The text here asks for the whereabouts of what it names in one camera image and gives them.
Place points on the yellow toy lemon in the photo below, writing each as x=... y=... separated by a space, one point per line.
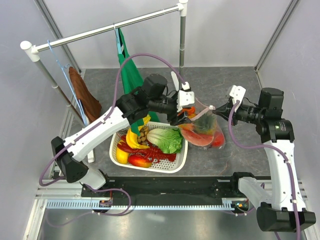
x=122 y=156

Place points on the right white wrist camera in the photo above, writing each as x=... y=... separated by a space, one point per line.
x=236 y=93

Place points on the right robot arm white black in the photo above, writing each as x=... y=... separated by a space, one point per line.
x=282 y=210

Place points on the red toy lobster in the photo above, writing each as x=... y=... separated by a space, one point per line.
x=150 y=153

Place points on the brown cloth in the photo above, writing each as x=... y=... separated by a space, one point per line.
x=91 y=106

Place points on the white perforated plastic basket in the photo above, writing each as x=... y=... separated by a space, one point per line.
x=164 y=166

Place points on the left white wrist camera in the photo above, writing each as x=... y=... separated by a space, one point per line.
x=185 y=97

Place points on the brown toy nut cluster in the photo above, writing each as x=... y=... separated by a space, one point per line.
x=142 y=138

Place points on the green toy lettuce leaf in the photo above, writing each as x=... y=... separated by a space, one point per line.
x=168 y=140

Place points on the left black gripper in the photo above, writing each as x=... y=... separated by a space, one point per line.
x=173 y=119

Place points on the red yellow toy mango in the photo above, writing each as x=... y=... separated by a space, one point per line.
x=139 y=161

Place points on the white slotted cable duct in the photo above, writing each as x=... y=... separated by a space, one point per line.
x=99 y=204

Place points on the clear pink zip top bag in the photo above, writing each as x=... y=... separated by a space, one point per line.
x=201 y=109

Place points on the green shirt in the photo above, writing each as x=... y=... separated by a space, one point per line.
x=127 y=72

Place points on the blue hanger with shirt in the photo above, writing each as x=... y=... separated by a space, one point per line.
x=119 y=41

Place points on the light blue wire hanger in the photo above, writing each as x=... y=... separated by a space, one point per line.
x=71 y=87

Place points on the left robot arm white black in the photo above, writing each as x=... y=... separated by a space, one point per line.
x=69 y=153

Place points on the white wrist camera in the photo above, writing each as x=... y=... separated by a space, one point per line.
x=236 y=93
x=185 y=97

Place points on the yellow toy bananas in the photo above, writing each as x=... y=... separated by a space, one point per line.
x=132 y=137

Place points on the orange toy pumpkin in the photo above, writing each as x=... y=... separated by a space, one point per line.
x=190 y=111

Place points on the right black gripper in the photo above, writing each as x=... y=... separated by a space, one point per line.
x=219 y=111

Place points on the toy watermelon slice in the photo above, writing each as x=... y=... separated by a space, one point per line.
x=196 y=139

